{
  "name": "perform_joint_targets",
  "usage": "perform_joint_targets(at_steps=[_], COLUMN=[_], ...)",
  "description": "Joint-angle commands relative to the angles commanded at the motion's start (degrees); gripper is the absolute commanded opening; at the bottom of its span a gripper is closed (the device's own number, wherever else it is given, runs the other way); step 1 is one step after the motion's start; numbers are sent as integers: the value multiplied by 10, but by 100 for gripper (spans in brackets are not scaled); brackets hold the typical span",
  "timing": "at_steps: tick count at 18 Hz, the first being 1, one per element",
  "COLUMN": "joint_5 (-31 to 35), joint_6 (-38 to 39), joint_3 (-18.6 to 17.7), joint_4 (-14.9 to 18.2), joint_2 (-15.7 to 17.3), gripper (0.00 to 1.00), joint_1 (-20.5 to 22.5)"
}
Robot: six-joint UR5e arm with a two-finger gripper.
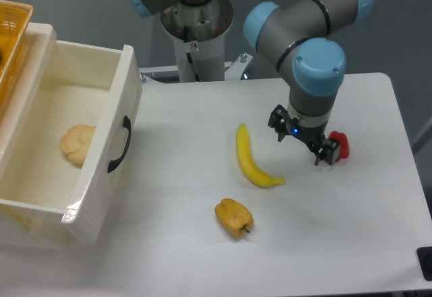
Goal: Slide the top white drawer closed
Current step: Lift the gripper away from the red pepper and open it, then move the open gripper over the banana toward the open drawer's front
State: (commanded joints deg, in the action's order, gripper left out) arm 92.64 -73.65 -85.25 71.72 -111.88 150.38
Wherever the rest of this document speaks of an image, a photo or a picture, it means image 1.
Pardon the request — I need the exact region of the yellow bell pepper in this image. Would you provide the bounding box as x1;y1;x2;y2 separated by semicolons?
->
214;198;254;239

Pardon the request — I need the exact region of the white drawer cabinet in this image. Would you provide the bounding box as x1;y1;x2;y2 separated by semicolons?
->
0;22;79;252

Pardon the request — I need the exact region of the beige bread roll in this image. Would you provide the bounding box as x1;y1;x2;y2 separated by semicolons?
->
59;124;96;166

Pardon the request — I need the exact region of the yellow banana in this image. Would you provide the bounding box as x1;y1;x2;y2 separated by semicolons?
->
236;124;286;188

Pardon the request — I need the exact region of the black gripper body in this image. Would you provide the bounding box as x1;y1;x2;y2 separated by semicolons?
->
286;113;330;151

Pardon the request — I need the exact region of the black drawer handle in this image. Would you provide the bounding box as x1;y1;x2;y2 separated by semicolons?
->
107;115;132;173

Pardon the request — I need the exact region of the red bell pepper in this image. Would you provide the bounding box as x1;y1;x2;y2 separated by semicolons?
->
329;131;350;161

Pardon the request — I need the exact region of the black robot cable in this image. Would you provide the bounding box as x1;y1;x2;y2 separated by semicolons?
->
182;25;204;83

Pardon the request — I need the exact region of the white top drawer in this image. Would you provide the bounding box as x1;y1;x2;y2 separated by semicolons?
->
1;41;142;249

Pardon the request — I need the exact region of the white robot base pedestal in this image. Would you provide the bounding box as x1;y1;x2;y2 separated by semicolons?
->
160;0;253;82

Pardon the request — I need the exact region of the black corner object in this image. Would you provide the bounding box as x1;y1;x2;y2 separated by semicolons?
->
416;246;432;281

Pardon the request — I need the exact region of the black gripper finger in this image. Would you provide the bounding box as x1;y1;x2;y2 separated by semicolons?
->
268;105;290;142
314;137;340;166

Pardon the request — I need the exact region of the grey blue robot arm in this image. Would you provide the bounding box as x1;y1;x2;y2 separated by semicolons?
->
130;0;374;164

